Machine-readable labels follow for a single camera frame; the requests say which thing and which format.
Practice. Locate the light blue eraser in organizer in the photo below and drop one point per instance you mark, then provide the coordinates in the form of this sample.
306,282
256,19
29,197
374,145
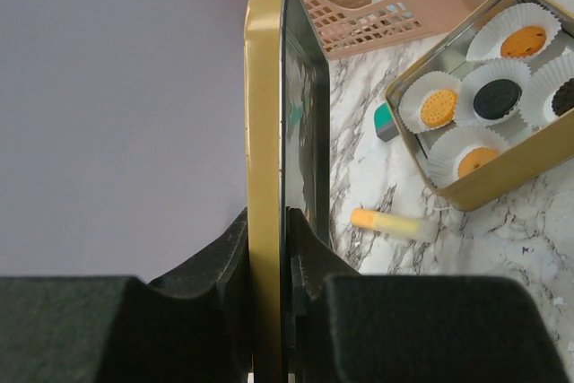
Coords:
397,7

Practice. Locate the orange round cookie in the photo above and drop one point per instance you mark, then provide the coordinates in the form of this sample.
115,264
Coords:
475,159

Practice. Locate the silver tin lid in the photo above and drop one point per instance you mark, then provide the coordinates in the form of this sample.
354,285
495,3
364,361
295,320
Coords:
286,89

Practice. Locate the tan sandwich cookie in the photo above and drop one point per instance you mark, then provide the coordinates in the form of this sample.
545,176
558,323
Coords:
439,108

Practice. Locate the gold cookie tin box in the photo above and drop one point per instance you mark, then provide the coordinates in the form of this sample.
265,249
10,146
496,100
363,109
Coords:
532,150

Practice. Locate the yellow glue stick tube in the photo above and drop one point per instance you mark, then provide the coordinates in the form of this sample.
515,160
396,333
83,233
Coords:
395,225

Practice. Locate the black sandwich cookie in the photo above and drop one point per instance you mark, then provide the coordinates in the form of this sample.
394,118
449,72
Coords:
496,99
563,98

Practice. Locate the black sandwich cookie bottom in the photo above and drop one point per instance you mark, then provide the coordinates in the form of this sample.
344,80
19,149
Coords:
496,99

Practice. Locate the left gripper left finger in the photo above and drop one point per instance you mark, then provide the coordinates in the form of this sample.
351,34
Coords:
191,324

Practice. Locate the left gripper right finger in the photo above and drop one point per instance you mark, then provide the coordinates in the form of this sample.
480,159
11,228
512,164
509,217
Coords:
350,327

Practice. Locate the white paper cup top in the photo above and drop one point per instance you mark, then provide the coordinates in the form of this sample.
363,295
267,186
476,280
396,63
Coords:
410,105

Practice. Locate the white paper cup right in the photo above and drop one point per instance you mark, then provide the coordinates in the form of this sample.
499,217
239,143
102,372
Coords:
485,46

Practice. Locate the white paper cup bottom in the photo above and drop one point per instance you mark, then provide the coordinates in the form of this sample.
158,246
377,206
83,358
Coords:
535,105

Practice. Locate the white paper cup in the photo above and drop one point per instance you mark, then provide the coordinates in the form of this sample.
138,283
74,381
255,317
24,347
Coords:
485,46
535,105
504,68
410,105
451,147

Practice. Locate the white paper cup left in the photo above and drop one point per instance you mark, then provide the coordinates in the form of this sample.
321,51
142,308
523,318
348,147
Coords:
451,147

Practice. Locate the green grey eraser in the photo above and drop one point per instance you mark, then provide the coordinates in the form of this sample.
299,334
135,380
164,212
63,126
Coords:
384,124

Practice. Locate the brown chip cookie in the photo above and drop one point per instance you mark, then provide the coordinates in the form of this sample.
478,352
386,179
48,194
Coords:
524,42

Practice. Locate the white paper cup centre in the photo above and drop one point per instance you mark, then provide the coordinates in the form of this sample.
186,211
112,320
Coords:
504,68

